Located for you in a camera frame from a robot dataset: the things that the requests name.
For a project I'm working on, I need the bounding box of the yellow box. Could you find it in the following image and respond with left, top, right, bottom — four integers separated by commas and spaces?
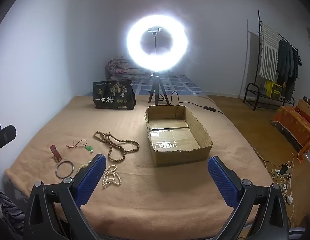
264, 80, 283, 98

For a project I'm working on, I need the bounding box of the black tripod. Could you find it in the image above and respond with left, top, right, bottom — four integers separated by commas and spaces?
148, 72, 170, 105

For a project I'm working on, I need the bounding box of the blue patterned bed sheet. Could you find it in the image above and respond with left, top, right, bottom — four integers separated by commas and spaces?
131, 74, 203, 96

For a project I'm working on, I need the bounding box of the red flat box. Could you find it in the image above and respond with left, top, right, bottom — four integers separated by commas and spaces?
295, 95, 310, 126

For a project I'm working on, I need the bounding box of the white pearl bracelet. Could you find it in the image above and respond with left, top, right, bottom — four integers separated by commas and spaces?
102, 164, 122, 188

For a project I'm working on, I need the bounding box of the brown wooden bead necklace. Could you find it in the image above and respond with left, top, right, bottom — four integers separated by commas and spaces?
93, 131, 140, 163

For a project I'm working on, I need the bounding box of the folded patterned quilt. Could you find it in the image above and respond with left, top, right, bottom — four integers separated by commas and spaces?
105, 57, 145, 80

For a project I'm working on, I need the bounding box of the dark striped cloth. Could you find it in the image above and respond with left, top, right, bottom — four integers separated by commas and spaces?
0, 184, 26, 240

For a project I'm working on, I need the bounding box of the power strip with cables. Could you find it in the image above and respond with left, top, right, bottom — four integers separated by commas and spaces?
252, 147, 299, 228

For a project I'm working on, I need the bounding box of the white power strip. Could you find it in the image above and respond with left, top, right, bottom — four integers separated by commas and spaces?
273, 166, 293, 178

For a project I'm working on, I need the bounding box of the cardboard box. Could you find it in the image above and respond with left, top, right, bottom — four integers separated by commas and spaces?
144, 104, 213, 167

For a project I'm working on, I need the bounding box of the black printed bag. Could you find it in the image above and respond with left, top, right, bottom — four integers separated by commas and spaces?
92, 80, 137, 110

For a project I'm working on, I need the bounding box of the white ring light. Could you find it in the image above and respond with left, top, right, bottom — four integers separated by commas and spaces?
126, 14, 189, 72

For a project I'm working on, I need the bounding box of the phone holder clamp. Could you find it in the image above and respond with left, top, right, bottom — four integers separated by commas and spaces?
147, 26, 163, 55

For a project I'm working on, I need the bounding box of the dark green hanging jacket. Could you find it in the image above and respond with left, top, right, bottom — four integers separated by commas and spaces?
276, 40, 294, 79

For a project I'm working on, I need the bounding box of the black cable with controller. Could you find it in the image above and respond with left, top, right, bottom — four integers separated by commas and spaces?
165, 91, 227, 115

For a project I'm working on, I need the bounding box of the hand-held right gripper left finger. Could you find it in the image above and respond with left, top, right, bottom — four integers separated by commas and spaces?
23, 153, 107, 240

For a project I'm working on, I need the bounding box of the green pendant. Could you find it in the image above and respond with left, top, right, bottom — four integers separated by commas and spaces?
66, 139, 95, 153

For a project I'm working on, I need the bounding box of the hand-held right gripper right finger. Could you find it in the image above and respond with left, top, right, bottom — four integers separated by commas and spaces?
207, 156, 289, 240

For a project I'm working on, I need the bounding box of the orange covered bench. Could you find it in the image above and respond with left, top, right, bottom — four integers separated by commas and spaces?
270, 105, 310, 160

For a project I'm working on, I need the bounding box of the striped white towel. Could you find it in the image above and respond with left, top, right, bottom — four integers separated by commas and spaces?
260, 22, 279, 79

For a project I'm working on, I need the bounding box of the small red charm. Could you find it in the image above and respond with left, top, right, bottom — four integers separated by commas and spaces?
50, 144, 62, 162

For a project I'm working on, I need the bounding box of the black metal clothes rack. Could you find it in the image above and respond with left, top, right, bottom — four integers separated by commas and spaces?
243, 10, 301, 111

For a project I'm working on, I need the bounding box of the black hanging garment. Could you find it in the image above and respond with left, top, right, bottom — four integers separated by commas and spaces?
282, 47, 299, 99

